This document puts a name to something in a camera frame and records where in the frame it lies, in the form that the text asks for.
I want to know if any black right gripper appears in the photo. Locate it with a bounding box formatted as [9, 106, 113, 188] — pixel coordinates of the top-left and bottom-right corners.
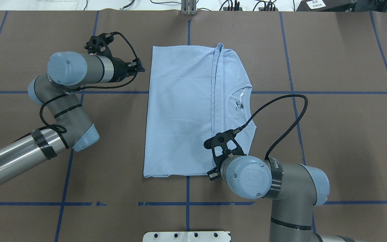
[207, 164, 225, 181]

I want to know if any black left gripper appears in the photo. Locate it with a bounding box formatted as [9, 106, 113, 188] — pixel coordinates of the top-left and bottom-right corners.
[112, 57, 145, 83]

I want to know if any light blue t-shirt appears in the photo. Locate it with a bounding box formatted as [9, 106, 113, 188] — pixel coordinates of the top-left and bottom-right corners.
[143, 43, 253, 178]

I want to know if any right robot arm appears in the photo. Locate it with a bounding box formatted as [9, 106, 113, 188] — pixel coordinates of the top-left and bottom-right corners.
[207, 155, 354, 242]

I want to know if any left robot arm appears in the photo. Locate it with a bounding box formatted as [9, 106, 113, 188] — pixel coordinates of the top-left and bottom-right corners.
[0, 51, 145, 185]

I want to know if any black power strip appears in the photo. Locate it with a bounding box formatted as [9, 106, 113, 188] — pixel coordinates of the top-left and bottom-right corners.
[252, 0, 278, 12]
[219, 0, 243, 12]

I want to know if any black box with label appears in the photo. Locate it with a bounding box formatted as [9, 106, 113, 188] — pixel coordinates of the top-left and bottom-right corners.
[295, 0, 356, 12]

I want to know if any black braided left cable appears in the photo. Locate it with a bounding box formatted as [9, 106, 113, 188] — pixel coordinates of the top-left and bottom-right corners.
[39, 32, 139, 135]

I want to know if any black braided cable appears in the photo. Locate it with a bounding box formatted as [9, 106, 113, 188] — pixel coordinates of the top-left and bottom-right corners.
[232, 94, 309, 160]
[39, 32, 139, 135]

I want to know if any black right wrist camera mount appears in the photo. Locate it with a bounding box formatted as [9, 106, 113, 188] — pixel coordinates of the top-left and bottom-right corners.
[203, 128, 246, 168]

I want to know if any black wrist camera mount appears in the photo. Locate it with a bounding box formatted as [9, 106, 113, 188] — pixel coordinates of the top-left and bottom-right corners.
[84, 33, 114, 59]
[203, 128, 246, 168]

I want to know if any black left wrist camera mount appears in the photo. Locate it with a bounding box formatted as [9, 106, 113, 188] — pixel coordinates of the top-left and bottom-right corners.
[84, 33, 114, 59]

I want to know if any black braided right cable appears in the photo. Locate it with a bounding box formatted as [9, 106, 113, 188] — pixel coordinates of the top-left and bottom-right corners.
[232, 94, 309, 160]

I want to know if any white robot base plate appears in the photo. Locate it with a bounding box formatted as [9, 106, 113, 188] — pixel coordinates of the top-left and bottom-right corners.
[142, 231, 231, 242]

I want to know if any grey aluminium frame post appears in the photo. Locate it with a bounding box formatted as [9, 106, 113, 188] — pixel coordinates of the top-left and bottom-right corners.
[180, 0, 198, 16]

